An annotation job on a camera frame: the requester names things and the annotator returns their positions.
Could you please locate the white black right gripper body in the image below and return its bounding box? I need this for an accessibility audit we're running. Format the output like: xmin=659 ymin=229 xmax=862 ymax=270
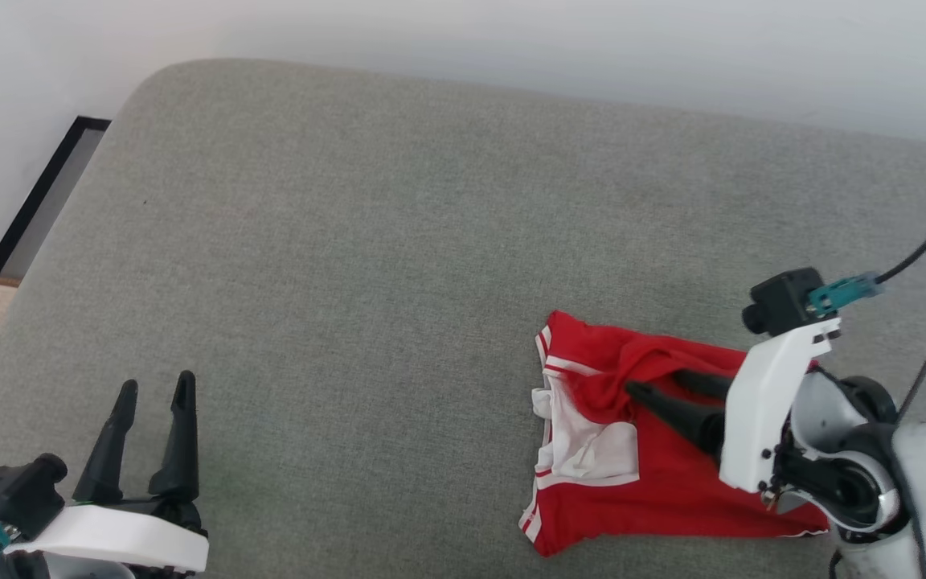
xmin=719 ymin=316 xmax=842 ymax=509

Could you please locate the grey fabric sofa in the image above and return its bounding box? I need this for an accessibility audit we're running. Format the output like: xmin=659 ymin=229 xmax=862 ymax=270
xmin=0 ymin=58 xmax=926 ymax=579

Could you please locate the teal right camera connector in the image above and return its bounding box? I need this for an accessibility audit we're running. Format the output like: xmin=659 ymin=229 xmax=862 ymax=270
xmin=807 ymin=272 xmax=886 ymax=316

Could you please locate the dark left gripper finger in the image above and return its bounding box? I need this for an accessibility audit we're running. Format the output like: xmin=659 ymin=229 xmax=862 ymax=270
xmin=148 ymin=370 xmax=200 ymax=501
xmin=72 ymin=380 xmax=139 ymax=505

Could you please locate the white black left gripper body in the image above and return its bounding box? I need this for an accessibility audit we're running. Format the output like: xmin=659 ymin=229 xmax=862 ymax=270
xmin=5 ymin=495 xmax=211 ymax=575

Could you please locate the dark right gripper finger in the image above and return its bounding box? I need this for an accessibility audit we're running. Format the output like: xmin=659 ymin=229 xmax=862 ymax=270
xmin=624 ymin=381 xmax=727 ymax=464
xmin=671 ymin=368 xmax=735 ymax=400

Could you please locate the red white garment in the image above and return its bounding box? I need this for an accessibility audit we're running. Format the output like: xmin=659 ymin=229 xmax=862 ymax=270
xmin=518 ymin=310 xmax=831 ymax=557

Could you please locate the black frame strip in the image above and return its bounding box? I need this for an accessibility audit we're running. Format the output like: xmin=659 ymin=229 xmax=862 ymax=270
xmin=0 ymin=116 xmax=112 ymax=277

